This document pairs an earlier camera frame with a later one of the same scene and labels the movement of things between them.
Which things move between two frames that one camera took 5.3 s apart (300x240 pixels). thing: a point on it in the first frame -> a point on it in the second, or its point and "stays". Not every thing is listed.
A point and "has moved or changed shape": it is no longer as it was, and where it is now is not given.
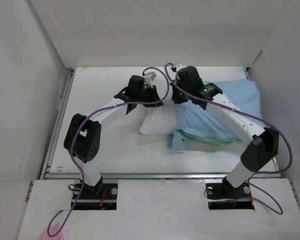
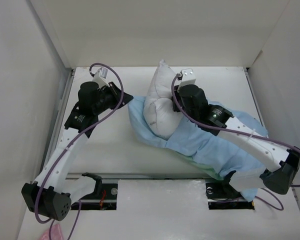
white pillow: (161, 120) has moved or changed shape
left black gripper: (153, 91) -> (115, 92)
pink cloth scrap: (53, 229) stays
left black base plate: (109, 191) stays
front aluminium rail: (163, 175) stays
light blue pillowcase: (196, 123) -> (207, 149)
